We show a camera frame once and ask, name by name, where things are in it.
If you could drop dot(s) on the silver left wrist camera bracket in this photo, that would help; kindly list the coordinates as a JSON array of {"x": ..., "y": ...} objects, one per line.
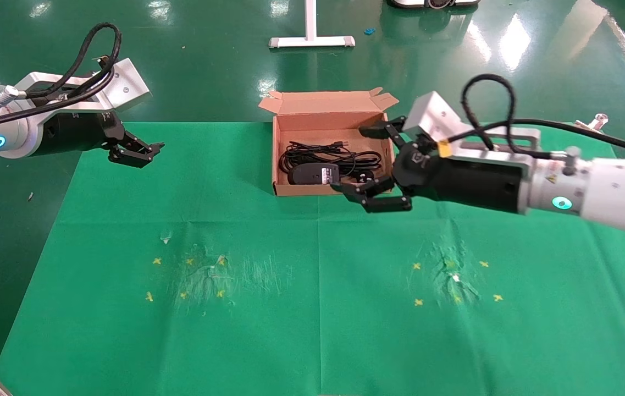
[{"x": 125, "y": 82}]

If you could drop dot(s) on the green table cloth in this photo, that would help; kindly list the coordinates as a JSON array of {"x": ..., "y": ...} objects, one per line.
[{"x": 317, "y": 330}]

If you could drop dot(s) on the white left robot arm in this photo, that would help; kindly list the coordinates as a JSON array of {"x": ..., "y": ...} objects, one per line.
[{"x": 15, "y": 126}]

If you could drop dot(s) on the white T-shaped table leg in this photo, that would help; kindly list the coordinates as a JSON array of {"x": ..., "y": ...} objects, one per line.
[{"x": 310, "y": 22}]

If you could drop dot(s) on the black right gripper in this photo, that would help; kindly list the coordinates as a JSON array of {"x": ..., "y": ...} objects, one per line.
[{"x": 471, "y": 184}]

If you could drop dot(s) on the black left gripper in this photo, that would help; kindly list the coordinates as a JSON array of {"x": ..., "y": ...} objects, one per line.
[{"x": 70, "y": 135}]

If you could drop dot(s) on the brown cardboard box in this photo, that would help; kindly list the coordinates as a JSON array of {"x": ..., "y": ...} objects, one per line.
[{"x": 323, "y": 118}]

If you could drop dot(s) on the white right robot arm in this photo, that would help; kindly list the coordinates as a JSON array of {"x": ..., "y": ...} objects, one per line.
[{"x": 620, "y": 187}]

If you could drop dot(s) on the dark wheeled robot base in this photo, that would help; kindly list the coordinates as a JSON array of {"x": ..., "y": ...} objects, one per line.
[{"x": 433, "y": 3}]

